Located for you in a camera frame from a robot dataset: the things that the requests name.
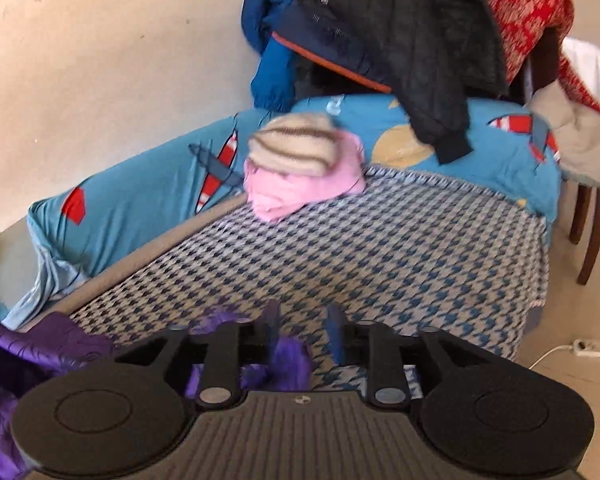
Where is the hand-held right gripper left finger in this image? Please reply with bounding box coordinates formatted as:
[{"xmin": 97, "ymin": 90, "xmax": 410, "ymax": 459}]
[{"xmin": 114, "ymin": 300, "xmax": 281, "ymax": 408}]

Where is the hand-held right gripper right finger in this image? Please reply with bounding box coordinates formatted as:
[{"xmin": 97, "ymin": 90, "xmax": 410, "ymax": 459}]
[{"xmin": 327, "ymin": 305, "xmax": 486, "ymax": 408}]

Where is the purple patterned garment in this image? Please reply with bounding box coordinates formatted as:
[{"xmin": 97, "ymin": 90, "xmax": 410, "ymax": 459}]
[{"xmin": 0, "ymin": 300, "xmax": 316, "ymax": 480}]

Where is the houndstooth bed cover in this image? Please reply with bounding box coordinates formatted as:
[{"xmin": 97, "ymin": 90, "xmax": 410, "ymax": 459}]
[{"xmin": 65, "ymin": 162, "xmax": 551, "ymax": 401}]

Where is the pink folded garment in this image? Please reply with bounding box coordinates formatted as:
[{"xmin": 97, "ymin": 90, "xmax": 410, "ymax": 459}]
[{"xmin": 242, "ymin": 132, "xmax": 368, "ymax": 223}]

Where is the blue printed bed cushion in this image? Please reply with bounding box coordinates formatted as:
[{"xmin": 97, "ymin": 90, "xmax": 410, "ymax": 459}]
[
  {"xmin": 2, "ymin": 110, "xmax": 253, "ymax": 333},
  {"xmin": 287, "ymin": 94, "xmax": 563, "ymax": 216}
]

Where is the striped beige knit garment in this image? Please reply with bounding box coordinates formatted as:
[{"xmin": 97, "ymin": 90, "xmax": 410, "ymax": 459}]
[{"xmin": 247, "ymin": 112, "xmax": 346, "ymax": 178}]

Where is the royal blue garment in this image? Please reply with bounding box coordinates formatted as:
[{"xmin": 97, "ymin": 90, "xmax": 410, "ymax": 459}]
[{"xmin": 241, "ymin": 0, "xmax": 306, "ymax": 113}]

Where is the dark wooden chair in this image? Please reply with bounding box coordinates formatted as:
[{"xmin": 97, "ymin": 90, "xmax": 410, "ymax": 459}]
[{"xmin": 510, "ymin": 25, "xmax": 600, "ymax": 286}]

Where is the beige cloth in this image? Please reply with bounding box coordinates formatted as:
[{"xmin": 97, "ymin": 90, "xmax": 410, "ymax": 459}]
[{"xmin": 527, "ymin": 80, "xmax": 600, "ymax": 191}]

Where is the black quilted jacket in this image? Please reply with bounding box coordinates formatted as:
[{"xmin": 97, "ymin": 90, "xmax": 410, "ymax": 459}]
[{"xmin": 290, "ymin": 0, "xmax": 511, "ymax": 166}]

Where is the red patterned cloth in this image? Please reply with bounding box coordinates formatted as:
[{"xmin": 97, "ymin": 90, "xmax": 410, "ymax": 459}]
[{"xmin": 482, "ymin": 0, "xmax": 600, "ymax": 116}]

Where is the white cloth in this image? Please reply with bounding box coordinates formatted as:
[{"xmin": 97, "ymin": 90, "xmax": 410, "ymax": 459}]
[{"xmin": 562, "ymin": 37, "xmax": 600, "ymax": 126}]

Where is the white cable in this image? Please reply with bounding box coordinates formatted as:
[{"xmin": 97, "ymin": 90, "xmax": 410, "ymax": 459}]
[{"xmin": 527, "ymin": 342, "xmax": 576, "ymax": 368}]

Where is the grey padded bed rail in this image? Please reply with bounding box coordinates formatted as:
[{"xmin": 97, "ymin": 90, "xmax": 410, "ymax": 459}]
[{"xmin": 0, "ymin": 217, "xmax": 41, "ymax": 271}]

